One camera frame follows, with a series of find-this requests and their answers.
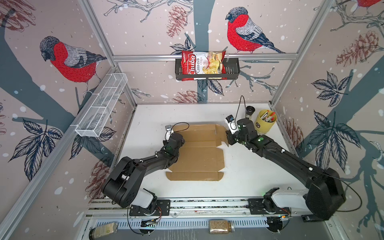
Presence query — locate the brown cardboard box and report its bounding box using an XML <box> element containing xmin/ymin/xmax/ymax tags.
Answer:
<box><xmin>166</xmin><ymin>124</ymin><xmax>229</xmax><ymax>182</ymax></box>

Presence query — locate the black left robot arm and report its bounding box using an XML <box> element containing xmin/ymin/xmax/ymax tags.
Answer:
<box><xmin>101</xmin><ymin>130</ymin><xmax>185</xmax><ymax>215</ymax></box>

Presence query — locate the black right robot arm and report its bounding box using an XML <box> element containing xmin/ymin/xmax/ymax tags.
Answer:
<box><xmin>225</xmin><ymin>115</ymin><xmax>346</xmax><ymax>221</ymax></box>

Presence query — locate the black lid spice shaker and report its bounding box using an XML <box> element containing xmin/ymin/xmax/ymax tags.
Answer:
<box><xmin>246</xmin><ymin>106</ymin><xmax>256</xmax><ymax>119</ymax></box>

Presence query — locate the yellow pen cup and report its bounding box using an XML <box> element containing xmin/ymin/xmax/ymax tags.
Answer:
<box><xmin>255</xmin><ymin>110</ymin><xmax>278</xmax><ymax>135</ymax></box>

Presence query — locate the red cassava chips bag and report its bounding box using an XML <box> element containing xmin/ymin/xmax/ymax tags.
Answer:
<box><xmin>181</xmin><ymin>51</ymin><xmax>226</xmax><ymax>76</ymax></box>

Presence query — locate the brown grain glass jar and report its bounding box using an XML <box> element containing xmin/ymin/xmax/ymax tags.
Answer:
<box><xmin>209</xmin><ymin>220</ymin><xmax>235</xmax><ymax>234</ymax></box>

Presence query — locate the black remote device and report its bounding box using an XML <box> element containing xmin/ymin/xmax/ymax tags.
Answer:
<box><xmin>301</xmin><ymin>214</ymin><xmax>329</xmax><ymax>223</ymax></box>

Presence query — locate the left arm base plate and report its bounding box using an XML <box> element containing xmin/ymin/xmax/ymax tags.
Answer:
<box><xmin>129</xmin><ymin>199</ymin><xmax>171</xmax><ymax>217</ymax></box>

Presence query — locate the black wall basket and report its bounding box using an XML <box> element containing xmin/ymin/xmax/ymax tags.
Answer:
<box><xmin>175</xmin><ymin>58</ymin><xmax>240</xmax><ymax>81</ymax></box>

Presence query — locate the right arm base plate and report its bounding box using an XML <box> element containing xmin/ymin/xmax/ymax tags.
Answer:
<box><xmin>247</xmin><ymin>198</ymin><xmax>291</xmax><ymax>215</ymax></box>

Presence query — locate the white wire mesh shelf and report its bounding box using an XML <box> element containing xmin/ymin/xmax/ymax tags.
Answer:
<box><xmin>75</xmin><ymin>73</ymin><xmax>128</xmax><ymax>138</ymax></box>

